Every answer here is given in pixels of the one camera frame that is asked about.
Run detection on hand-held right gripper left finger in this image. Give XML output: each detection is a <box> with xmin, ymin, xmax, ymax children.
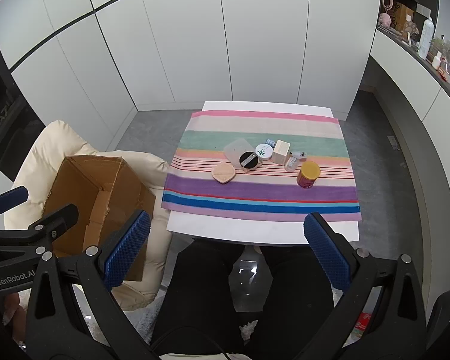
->
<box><xmin>25</xmin><ymin>210</ymin><xmax>162</xmax><ymax>360</ymax></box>

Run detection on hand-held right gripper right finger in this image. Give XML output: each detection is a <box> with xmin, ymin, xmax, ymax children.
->
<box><xmin>299</xmin><ymin>212</ymin><xmax>429</xmax><ymax>360</ymax></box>

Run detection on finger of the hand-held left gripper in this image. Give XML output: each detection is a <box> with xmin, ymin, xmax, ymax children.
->
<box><xmin>0</xmin><ymin>185</ymin><xmax>29</xmax><ymax>229</ymax></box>
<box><xmin>22</xmin><ymin>203</ymin><xmax>79</xmax><ymax>256</ymax></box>

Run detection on brown cardboard box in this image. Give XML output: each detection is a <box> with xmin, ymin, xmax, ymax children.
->
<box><xmin>41</xmin><ymin>155</ymin><xmax>157</xmax><ymax>283</ymax></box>

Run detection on yellow can red label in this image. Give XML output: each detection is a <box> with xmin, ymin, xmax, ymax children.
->
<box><xmin>296</xmin><ymin>160</ymin><xmax>320</xmax><ymax>189</ymax></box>

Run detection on white round compact green logo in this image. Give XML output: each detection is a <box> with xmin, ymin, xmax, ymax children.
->
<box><xmin>255</xmin><ymin>143</ymin><xmax>274</xmax><ymax>161</ymax></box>

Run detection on black round compact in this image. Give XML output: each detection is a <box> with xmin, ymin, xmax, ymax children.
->
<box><xmin>239</xmin><ymin>151</ymin><xmax>259</xmax><ymax>169</ymax></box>

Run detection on person's left hand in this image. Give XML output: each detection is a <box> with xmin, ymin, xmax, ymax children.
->
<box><xmin>2</xmin><ymin>294</ymin><xmax>29</xmax><ymax>344</ymax></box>

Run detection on cream padded armchair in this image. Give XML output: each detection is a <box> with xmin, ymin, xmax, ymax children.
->
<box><xmin>13</xmin><ymin>120</ymin><xmax>173</xmax><ymax>312</ymax></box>

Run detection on person's black trousers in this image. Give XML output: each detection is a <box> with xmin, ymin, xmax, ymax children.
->
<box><xmin>150</xmin><ymin>240</ymin><xmax>346</xmax><ymax>360</ymax></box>

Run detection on red packet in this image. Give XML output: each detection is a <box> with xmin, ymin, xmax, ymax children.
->
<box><xmin>354</xmin><ymin>311</ymin><xmax>374</xmax><ymax>336</ymax></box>

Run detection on white table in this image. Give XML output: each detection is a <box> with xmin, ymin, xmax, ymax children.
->
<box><xmin>166</xmin><ymin>100</ymin><xmax>361</xmax><ymax>248</ymax></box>

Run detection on small clear printed bottle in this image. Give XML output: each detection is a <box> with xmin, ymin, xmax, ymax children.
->
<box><xmin>284</xmin><ymin>151</ymin><xmax>307</xmax><ymax>172</ymax></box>

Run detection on striped colourful cloth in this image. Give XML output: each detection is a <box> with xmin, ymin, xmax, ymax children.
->
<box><xmin>160</xmin><ymin>109</ymin><xmax>362</xmax><ymax>223</ymax></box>

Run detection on beige cube box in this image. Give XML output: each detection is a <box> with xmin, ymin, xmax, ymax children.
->
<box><xmin>272</xmin><ymin>139</ymin><xmax>291</xmax><ymax>166</ymax></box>

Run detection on white crumpled tissue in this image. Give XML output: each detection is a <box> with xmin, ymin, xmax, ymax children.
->
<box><xmin>240</xmin><ymin>320</ymin><xmax>259</xmax><ymax>340</ymax></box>

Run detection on clear plastic lid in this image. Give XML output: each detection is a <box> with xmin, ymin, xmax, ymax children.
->
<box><xmin>224</xmin><ymin>138</ymin><xmax>256</xmax><ymax>166</ymax></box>

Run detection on white spray bottle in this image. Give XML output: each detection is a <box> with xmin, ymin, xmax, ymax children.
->
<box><xmin>416</xmin><ymin>17</ymin><xmax>435</xmax><ymax>60</ymax></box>

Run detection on brown paper box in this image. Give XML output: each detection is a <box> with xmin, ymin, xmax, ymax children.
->
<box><xmin>392</xmin><ymin>2</ymin><xmax>415</xmax><ymax>32</ymax></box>

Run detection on dark glass wall oven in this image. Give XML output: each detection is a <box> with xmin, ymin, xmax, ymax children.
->
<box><xmin>0</xmin><ymin>19</ymin><xmax>46</xmax><ymax>175</ymax></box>

